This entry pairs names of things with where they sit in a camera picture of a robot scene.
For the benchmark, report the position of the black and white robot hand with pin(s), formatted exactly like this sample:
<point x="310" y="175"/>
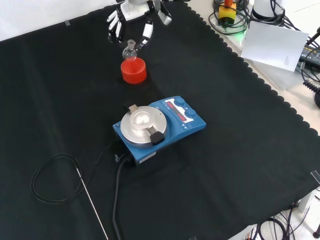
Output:
<point x="132" y="11"/>

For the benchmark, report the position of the clear round-bottom glass flask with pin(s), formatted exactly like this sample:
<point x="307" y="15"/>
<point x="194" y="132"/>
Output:
<point x="129" y="53"/>

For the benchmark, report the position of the orange ribbed flask stand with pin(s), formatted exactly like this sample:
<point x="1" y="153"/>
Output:
<point x="133" y="73"/>

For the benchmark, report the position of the blue heater with steel plate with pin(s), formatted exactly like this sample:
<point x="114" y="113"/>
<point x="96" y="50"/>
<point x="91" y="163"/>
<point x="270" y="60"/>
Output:
<point x="160" y="125"/>

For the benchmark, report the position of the grey tape strip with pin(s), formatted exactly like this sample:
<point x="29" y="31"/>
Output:
<point x="67" y="23"/>

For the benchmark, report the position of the yellow emergency stop button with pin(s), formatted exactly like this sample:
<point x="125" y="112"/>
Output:
<point x="227" y="12"/>

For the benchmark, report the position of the pale paper board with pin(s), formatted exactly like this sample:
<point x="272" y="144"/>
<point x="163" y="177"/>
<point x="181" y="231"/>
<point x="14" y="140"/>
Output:
<point x="273" y="45"/>

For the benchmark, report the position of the black bench cloth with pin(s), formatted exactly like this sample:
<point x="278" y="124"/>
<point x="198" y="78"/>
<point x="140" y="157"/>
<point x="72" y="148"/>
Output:
<point x="200" y="150"/>

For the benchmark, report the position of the black power adapter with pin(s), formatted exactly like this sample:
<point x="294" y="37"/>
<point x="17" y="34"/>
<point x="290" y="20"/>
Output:
<point x="310" y="53"/>

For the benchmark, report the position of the steel temperature probe rod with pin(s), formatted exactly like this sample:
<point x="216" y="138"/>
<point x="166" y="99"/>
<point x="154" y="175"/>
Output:
<point x="91" y="200"/>

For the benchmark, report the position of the clear tape strip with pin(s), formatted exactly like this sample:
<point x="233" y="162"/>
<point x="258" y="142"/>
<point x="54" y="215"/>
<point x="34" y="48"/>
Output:
<point x="316" y="176"/>

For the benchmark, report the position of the white table leg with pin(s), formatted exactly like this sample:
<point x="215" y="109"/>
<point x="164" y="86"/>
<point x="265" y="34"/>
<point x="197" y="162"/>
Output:
<point x="307" y="201"/>

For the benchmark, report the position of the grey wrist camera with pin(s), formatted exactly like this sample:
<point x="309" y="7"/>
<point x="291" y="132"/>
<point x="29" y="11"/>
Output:
<point x="164" y="16"/>

